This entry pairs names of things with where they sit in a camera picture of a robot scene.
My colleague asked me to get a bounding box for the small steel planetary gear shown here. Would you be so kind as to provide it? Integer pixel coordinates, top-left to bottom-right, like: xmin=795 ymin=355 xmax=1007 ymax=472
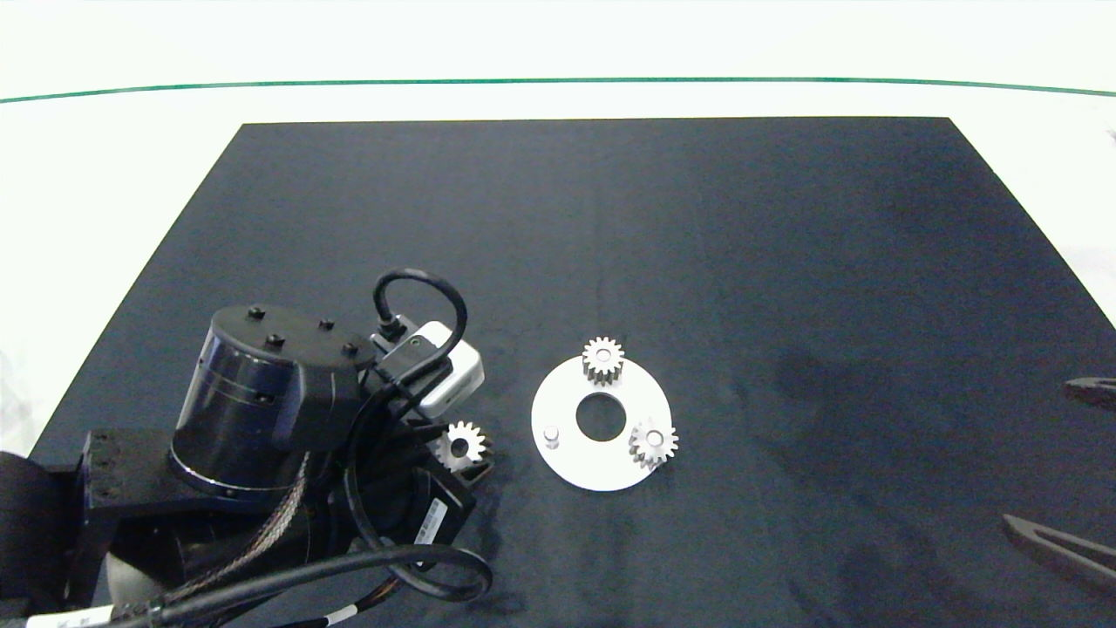
xmin=582 ymin=337 xmax=625 ymax=386
xmin=436 ymin=420 xmax=487 ymax=472
xmin=629 ymin=420 xmax=680 ymax=470

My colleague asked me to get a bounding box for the round white pinned plate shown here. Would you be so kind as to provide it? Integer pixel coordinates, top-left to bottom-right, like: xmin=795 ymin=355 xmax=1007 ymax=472
xmin=530 ymin=353 xmax=674 ymax=492

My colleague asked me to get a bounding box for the dark mat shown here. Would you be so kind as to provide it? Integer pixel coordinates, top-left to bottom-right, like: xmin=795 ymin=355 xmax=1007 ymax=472
xmin=26 ymin=116 xmax=1116 ymax=628

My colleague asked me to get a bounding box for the thin green edge strip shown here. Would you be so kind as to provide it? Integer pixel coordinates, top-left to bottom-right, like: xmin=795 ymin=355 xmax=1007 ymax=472
xmin=0 ymin=77 xmax=1116 ymax=106

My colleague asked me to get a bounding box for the silver boxy wrist camera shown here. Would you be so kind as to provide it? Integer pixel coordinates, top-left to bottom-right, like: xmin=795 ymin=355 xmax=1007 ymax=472
xmin=373 ymin=319 xmax=486 ymax=418

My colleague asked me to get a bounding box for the thin black tagged cable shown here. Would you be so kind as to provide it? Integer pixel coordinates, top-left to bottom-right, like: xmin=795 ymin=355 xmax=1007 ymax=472
xmin=253 ymin=580 xmax=411 ymax=628

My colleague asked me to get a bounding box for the braided sleeve cable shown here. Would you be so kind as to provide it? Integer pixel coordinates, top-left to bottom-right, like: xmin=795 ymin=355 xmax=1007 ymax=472
xmin=170 ymin=452 xmax=312 ymax=604

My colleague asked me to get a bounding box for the thick black camera cable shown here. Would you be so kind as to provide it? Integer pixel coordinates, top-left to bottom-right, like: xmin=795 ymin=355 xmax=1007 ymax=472
xmin=87 ymin=268 xmax=494 ymax=628

